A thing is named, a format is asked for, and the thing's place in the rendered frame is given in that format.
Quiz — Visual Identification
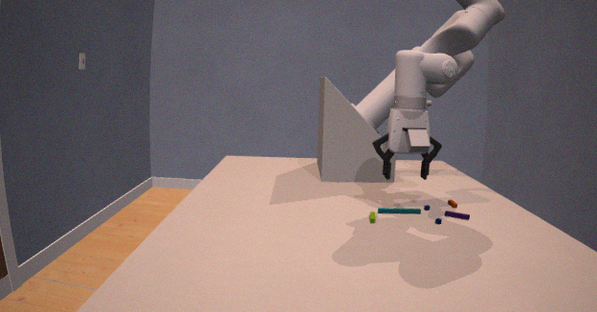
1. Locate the turquoise rod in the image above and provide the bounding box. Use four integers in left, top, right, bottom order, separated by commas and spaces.
378, 208, 421, 214

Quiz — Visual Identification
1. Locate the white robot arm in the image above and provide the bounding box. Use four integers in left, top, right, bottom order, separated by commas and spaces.
351, 0, 505, 152

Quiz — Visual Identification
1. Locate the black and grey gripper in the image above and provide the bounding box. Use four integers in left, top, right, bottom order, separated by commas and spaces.
372, 107, 442, 180

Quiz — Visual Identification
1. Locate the purple rod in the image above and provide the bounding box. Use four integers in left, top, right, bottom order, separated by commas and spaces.
445, 211, 470, 220

